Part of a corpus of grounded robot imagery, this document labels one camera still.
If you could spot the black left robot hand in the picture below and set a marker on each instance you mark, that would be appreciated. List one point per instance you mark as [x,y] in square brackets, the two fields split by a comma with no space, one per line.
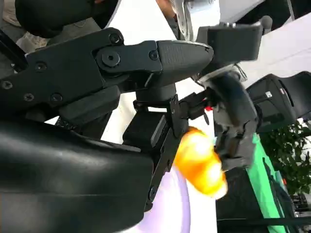
[233,109]

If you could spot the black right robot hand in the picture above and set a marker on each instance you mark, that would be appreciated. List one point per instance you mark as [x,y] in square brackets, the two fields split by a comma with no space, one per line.
[60,165]

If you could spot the orange white toy bread roll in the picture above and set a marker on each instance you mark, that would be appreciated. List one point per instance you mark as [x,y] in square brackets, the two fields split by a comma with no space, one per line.
[199,165]

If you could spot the green cloth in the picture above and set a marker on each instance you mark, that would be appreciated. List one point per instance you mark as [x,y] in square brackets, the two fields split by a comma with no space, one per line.
[263,174]

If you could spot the green potted plant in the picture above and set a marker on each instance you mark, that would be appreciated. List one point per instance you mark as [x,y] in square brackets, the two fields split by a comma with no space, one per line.
[291,155]

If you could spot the lilac plate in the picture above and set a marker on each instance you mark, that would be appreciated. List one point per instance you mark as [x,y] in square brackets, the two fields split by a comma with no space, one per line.
[172,208]

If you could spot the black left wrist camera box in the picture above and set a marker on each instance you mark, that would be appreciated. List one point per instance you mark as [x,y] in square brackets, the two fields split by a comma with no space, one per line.
[233,41]

